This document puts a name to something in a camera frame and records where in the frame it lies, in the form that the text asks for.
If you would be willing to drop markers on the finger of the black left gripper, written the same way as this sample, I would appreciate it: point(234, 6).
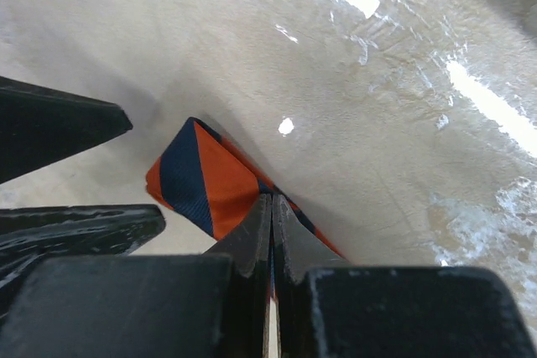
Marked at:
point(31, 235)
point(40, 126)

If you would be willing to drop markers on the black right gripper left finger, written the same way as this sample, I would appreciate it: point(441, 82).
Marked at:
point(245, 321)

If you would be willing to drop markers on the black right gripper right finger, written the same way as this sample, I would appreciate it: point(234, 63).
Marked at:
point(295, 252)

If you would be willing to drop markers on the orange navy striped tie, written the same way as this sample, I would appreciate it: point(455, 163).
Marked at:
point(202, 176)

